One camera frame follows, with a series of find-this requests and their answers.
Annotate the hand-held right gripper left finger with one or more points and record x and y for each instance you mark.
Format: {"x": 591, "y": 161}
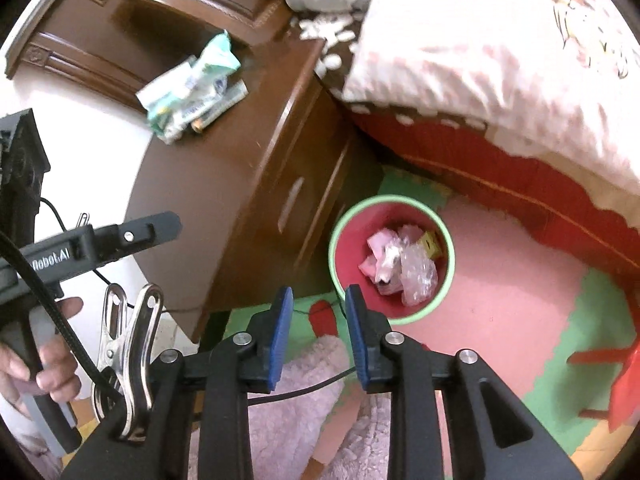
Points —
{"x": 277, "y": 340}

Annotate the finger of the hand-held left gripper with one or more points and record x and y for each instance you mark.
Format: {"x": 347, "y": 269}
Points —
{"x": 145, "y": 232}

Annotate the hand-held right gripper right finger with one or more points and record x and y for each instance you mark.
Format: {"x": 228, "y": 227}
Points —
{"x": 357, "y": 340}

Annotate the translucent printed zip bag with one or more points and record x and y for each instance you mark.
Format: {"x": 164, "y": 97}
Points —
{"x": 390, "y": 262}

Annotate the clear bubble wrap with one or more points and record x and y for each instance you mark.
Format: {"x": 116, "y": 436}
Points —
{"x": 420, "y": 275}

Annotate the red bin with green rim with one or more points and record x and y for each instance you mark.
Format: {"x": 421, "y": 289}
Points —
{"x": 350, "y": 245}

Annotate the white and green carton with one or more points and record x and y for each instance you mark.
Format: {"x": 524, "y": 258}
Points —
{"x": 430, "y": 245}

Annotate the white bag with blue print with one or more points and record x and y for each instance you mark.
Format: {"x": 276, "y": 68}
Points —
{"x": 190, "y": 112}

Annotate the person's left forearm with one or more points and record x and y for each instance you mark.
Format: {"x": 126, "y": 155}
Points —
{"x": 25, "y": 440}

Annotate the person's left hand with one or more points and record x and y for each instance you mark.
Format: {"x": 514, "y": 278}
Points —
{"x": 57, "y": 375}

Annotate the small silver metal clip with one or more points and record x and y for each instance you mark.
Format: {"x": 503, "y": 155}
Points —
{"x": 82, "y": 220}

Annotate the pink fuzzy garment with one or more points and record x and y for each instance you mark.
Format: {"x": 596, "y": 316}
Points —
{"x": 300, "y": 420}

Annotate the brown wooden nightstand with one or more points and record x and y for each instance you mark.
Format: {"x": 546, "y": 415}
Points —
{"x": 225, "y": 185}

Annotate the large silver metal clip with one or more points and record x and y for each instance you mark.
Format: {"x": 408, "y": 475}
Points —
{"x": 135, "y": 340}

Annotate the crumpled teal wipes packet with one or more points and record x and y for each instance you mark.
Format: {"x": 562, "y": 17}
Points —
{"x": 170, "y": 90}

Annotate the silver foil sachet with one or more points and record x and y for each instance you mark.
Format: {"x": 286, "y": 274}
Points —
{"x": 225, "y": 102}

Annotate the brown wooden headboard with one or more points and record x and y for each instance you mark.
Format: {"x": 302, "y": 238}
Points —
{"x": 125, "y": 25}

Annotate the red quilted bed skirt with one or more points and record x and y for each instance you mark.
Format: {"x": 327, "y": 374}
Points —
{"x": 500, "y": 170}

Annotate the brown dotted blanket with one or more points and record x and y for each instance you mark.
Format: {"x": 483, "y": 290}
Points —
{"x": 330, "y": 35}

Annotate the red small stool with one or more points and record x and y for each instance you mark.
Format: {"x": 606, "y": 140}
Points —
{"x": 627, "y": 395}

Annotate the pink patterned quilt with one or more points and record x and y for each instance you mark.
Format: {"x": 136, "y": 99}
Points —
{"x": 500, "y": 60}

